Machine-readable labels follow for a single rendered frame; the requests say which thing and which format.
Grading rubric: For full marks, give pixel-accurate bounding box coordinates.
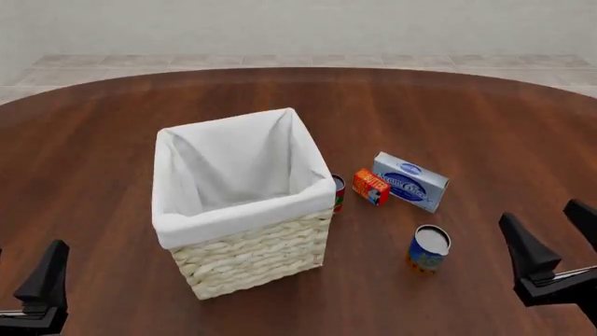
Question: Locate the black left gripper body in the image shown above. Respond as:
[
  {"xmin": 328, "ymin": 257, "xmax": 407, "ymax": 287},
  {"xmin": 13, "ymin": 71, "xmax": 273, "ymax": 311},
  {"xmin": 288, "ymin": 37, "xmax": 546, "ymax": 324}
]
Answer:
[{"xmin": 0, "ymin": 302, "xmax": 68, "ymax": 336}]

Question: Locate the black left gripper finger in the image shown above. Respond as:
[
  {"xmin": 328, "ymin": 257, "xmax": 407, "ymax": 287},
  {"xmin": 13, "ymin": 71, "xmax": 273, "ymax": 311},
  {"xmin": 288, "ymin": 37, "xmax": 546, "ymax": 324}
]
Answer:
[{"xmin": 13, "ymin": 239, "xmax": 71, "ymax": 314}]

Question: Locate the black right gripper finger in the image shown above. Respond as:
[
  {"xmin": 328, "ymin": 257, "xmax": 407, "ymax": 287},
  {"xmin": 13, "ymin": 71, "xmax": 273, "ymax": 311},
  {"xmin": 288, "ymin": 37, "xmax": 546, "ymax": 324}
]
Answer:
[
  {"xmin": 562, "ymin": 199, "xmax": 597, "ymax": 254},
  {"xmin": 498, "ymin": 211, "xmax": 563, "ymax": 283}
]

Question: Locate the woven basket with white liner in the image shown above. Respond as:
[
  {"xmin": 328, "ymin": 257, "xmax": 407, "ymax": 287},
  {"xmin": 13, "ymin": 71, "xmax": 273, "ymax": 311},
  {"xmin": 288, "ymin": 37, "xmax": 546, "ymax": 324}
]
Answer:
[{"xmin": 151, "ymin": 106, "xmax": 338, "ymax": 301}]

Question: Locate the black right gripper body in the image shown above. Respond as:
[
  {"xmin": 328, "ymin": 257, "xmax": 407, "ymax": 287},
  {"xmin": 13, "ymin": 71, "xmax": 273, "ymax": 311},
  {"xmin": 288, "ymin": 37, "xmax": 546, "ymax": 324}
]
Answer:
[{"xmin": 513, "ymin": 264, "xmax": 597, "ymax": 309}]

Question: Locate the orange butter box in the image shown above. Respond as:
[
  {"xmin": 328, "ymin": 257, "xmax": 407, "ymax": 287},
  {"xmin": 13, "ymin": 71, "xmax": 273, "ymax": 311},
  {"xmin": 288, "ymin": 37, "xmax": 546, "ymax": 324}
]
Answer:
[{"xmin": 352, "ymin": 167, "xmax": 392, "ymax": 207}]

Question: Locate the blue alphabet soup tin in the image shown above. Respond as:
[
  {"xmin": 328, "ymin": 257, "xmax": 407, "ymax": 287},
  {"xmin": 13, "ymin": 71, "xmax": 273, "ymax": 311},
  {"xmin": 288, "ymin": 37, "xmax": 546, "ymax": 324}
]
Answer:
[{"xmin": 406, "ymin": 224, "xmax": 452, "ymax": 277}]

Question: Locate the blue-grey cream cheese box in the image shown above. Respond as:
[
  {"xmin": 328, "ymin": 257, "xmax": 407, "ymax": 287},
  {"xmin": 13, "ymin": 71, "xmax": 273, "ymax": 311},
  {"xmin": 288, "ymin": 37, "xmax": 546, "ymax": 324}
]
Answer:
[{"xmin": 371, "ymin": 151, "xmax": 451, "ymax": 214}]

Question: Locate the red tin with tomato print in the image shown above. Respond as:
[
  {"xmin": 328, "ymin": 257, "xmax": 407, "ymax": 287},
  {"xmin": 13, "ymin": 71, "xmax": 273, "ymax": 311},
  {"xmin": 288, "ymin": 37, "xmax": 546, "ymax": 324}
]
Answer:
[{"xmin": 330, "ymin": 174, "xmax": 347, "ymax": 215}]

